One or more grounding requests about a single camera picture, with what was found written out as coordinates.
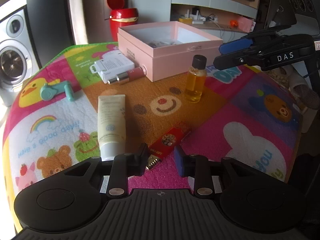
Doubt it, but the white TV shelf cabinet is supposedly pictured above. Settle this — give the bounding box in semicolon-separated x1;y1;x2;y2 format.
129;0;260;41

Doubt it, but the red patterned comb case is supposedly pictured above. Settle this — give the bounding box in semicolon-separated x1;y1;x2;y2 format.
146;122;190;170

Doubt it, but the cream lotion tube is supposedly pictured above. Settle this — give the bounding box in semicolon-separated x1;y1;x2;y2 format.
98;94;126;161

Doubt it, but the amber oil glass bottle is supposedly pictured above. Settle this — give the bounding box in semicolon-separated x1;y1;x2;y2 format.
184;55;207;102

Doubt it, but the red pedal trash bin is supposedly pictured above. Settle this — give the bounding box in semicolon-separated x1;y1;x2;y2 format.
106;0;138;42

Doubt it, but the white adapter inside box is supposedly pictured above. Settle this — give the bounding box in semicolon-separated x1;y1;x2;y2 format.
148;41;176;48

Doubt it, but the teal hand crank tool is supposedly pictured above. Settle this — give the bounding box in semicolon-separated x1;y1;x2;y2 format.
40;81;75;102

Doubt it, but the pink open gift box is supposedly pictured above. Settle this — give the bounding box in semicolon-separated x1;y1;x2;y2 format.
117;21;223;82

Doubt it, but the silver front-load washing machine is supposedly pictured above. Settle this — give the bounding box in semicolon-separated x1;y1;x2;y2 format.
0;0;39;107

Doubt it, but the yellow toy on shelf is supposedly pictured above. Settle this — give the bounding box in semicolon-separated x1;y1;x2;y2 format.
178;17;193;24

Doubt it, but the white packaged charger box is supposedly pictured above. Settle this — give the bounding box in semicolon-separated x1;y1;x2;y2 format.
89;55;135;83

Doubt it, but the pink lip gloss tube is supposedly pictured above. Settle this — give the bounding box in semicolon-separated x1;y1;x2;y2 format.
107;66;146;85

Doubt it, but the colourful cartoon play mat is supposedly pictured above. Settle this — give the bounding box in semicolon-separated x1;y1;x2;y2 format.
2;42;304;233

